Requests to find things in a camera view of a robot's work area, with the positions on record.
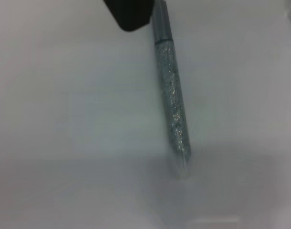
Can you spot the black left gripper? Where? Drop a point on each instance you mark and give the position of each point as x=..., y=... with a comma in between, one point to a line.
x=131, y=14

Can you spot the grey glitter pen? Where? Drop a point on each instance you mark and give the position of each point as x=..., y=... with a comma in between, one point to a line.
x=171, y=90

